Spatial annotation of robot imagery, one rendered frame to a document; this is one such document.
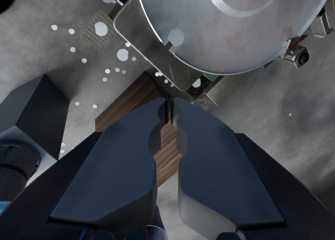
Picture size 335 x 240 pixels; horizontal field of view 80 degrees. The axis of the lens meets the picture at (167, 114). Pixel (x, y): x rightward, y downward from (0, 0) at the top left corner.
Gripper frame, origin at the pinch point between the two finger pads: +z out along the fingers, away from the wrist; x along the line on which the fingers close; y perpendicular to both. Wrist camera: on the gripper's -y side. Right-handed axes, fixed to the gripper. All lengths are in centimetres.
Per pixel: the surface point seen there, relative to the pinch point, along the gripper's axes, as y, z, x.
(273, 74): 44, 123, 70
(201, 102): 19.4, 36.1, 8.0
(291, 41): 1.1, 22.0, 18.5
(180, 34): -0.8, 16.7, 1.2
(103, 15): 2, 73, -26
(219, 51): 1.8, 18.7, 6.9
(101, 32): 0.5, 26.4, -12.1
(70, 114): 51, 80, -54
